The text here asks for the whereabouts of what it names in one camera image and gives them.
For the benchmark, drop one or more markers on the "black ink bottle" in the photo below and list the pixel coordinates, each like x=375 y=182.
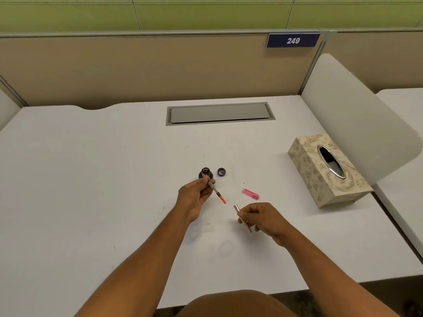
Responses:
x=206 y=172

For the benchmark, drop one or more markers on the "person's left hand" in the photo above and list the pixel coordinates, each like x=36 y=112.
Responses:
x=190 y=198

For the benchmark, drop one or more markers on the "pink pen cap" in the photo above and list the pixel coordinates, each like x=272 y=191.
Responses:
x=250 y=194

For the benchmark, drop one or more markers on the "pen ink converter red tip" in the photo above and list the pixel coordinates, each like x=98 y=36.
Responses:
x=216 y=192

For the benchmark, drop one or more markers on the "blue number sign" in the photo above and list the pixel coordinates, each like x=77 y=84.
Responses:
x=292 y=40

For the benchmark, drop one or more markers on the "white neighbouring desk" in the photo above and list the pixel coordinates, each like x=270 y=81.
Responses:
x=401 y=168

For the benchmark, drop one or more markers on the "person's right forearm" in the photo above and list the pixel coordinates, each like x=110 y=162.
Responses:
x=330 y=277

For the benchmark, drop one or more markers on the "person's right hand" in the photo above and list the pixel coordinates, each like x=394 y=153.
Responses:
x=268 y=221

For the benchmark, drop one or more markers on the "person's left thumb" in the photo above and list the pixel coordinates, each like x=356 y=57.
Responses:
x=202 y=180

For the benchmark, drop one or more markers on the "person's right fingers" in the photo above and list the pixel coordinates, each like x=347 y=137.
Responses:
x=248 y=217

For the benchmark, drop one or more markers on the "white curved side divider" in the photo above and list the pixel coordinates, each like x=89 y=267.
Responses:
x=357 y=118
x=8 y=107

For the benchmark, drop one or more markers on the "floral beige tissue box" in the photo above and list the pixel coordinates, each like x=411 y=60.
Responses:
x=327 y=171

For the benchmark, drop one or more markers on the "pink pen barrel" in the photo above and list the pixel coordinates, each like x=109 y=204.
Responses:
x=238 y=212

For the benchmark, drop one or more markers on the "person's left forearm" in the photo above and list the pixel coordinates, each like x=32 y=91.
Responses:
x=138 y=270

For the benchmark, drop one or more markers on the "beige desk partition panel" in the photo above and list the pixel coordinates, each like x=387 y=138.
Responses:
x=155 y=69

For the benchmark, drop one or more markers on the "person's brown trouser leg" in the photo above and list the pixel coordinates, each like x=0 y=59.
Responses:
x=236 y=305

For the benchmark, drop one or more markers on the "black ink bottle cap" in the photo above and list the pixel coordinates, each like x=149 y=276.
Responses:
x=221 y=171

